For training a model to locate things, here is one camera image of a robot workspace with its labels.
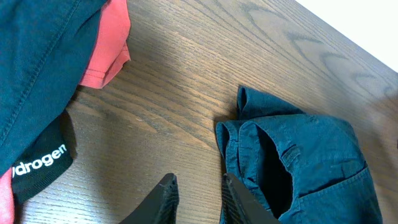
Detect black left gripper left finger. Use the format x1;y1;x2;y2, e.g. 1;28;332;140
120;173;179;224

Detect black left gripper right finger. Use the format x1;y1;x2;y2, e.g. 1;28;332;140
222;173;280;224

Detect red printed t-shirt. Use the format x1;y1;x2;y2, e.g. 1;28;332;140
1;0;131;223

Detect navy shorts on pile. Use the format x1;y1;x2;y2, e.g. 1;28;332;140
1;0;105;174

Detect navy blue shorts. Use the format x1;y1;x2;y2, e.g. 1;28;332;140
215;86;382;223

